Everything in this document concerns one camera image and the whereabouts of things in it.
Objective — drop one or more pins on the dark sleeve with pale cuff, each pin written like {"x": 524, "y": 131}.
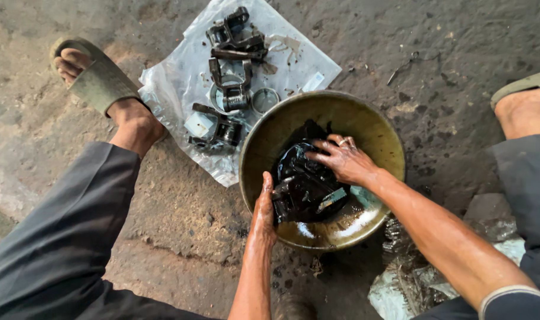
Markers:
{"x": 514, "y": 304}

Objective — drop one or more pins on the person's left foot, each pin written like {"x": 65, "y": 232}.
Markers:
{"x": 134, "y": 124}

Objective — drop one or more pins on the black yoke with round hub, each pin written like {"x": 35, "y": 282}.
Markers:
{"x": 225, "y": 131}

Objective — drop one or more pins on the person's trouser leg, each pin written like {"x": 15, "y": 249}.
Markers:
{"x": 56, "y": 249}
{"x": 532, "y": 191}

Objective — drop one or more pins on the person's right hand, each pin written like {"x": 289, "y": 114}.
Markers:
{"x": 348, "y": 162}

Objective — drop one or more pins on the person's right trouser leg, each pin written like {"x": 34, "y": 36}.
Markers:
{"x": 532, "y": 191}

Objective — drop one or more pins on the person's foot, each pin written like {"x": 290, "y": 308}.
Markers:
{"x": 134, "y": 124}
{"x": 523, "y": 113}

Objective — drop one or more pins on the oily black metal part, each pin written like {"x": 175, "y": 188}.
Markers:
{"x": 303, "y": 182}

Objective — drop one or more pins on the crumpled dirty plastic wrap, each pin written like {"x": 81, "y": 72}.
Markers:
{"x": 408, "y": 284}

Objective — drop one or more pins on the person's left hand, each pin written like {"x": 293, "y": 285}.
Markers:
{"x": 263, "y": 217}

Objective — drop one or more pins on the greasy round metal basin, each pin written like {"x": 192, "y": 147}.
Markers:
{"x": 368, "y": 120}

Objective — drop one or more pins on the clear plastic sheet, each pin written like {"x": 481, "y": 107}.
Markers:
{"x": 181, "y": 80}

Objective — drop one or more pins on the brown round metal object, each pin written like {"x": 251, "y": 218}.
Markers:
{"x": 295, "y": 307}

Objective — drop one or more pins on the black yoke with shiny barrel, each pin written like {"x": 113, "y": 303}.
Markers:
{"x": 233, "y": 95}

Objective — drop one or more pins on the person's left trouser leg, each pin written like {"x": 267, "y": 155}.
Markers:
{"x": 56, "y": 249}

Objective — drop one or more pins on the white paper label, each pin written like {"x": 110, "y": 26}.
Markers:
{"x": 313, "y": 82}

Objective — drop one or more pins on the person's right foot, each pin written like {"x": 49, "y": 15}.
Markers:
{"x": 523, "y": 113}

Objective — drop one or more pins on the green rubber sandal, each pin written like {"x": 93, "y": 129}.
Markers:
{"x": 525, "y": 84}
{"x": 103, "y": 82}

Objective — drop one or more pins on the white square block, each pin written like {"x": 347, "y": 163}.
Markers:
{"x": 199, "y": 124}

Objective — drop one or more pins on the dark metal bar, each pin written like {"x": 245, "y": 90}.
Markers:
{"x": 239, "y": 54}

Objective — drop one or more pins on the large black metal yoke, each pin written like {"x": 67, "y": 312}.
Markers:
{"x": 230, "y": 31}

